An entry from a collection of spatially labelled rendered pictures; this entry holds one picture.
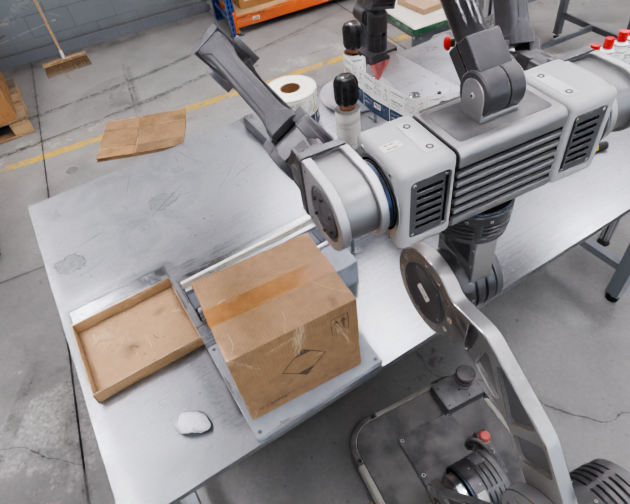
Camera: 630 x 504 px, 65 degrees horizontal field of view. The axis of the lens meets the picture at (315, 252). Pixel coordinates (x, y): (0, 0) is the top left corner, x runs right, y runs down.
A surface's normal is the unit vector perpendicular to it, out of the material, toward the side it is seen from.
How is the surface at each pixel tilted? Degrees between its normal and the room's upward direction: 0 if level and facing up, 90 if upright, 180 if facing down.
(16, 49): 90
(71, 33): 90
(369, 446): 0
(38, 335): 0
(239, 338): 0
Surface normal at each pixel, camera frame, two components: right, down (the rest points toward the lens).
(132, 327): -0.11, -0.68
